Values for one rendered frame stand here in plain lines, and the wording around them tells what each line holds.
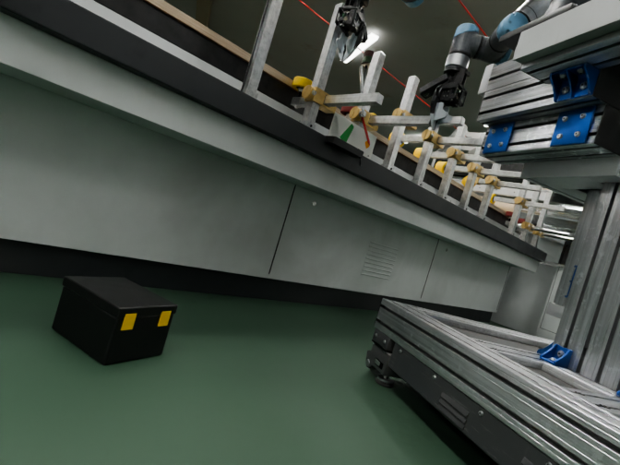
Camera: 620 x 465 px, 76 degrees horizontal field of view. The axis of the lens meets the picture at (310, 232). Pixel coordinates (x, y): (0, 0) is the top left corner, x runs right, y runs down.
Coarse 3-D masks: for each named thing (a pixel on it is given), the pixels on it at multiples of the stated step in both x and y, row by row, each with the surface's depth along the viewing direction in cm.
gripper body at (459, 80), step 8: (448, 72) 137; (456, 72) 135; (464, 72) 132; (448, 80) 136; (456, 80) 134; (464, 80) 134; (440, 88) 136; (448, 88) 134; (456, 88) 132; (464, 88) 134; (440, 96) 136; (448, 96) 133; (456, 96) 133; (448, 104) 139; (456, 104) 136
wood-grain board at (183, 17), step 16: (144, 0) 118; (160, 0) 120; (176, 16) 124; (208, 32) 131; (224, 48) 137; (240, 48) 140; (288, 80) 156; (336, 112) 175; (416, 160) 221; (496, 208) 299
